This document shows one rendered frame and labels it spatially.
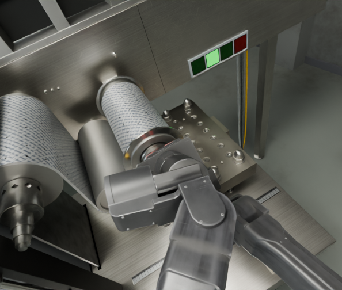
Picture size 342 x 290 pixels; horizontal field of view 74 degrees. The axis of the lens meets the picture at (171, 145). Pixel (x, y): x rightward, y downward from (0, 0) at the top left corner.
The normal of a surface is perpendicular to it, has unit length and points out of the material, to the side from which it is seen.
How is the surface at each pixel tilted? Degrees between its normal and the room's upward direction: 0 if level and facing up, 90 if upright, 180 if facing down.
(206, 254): 14
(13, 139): 30
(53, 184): 90
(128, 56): 90
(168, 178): 50
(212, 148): 0
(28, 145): 46
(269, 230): 22
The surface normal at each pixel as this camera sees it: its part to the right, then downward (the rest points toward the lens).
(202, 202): -0.07, -0.72
